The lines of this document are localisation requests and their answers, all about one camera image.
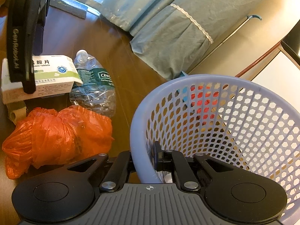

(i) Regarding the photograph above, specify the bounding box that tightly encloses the lavender plastic mesh basket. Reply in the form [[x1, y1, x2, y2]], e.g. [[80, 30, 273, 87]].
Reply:
[[130, 74, 300, 225]]

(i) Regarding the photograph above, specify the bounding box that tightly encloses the white green medicine box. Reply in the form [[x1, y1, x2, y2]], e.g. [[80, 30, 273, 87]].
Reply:
[[1, 55, 83, 105]]

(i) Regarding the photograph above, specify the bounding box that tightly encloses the dark grey floor mat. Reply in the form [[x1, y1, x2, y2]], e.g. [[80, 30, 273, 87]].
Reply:
[[50, 0, 88, 20]]

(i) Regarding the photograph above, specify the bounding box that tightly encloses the large orange plastic bag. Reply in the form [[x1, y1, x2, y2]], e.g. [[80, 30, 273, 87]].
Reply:
[[2, 105, 115, 180]]

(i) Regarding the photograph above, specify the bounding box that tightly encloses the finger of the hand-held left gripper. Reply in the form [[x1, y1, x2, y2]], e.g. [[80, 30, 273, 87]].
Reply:
[[31, 25, 47, 55]]

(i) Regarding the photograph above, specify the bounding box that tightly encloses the white cabinet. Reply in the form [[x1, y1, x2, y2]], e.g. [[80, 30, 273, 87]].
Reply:
[[251, 44, 300, 113]]

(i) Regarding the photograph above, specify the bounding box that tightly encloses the clear plastic water bottle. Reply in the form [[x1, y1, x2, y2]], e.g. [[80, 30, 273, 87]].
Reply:
[[70, 50, 117, 118]]

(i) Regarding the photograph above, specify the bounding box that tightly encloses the blue starry bedsheet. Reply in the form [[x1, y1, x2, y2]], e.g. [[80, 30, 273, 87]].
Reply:
[[101, 0, 196, 33]]

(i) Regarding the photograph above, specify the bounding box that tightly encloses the blue dustpan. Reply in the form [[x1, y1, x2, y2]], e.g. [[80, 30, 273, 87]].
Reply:
[[178, 70, 191, 104]]

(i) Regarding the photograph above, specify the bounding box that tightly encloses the metal pole with teal hook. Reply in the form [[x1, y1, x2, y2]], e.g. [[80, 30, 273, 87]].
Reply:
[[212, 14, 263, 52]]

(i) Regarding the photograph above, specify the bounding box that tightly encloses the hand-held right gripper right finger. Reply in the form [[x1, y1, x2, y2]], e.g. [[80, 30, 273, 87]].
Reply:
[[152, 141, 237, 191]]

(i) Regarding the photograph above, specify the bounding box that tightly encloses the black metal frame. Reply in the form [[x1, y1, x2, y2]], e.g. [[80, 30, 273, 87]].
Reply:
[[280, 16, 300, 66]]

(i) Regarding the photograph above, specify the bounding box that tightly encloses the red broom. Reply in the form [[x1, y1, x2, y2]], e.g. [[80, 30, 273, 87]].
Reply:
[[190, 42, 282, 109]]

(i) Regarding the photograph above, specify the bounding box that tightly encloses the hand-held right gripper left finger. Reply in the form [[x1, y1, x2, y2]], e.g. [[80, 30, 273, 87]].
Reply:
[[67, 150, 135, 191]]

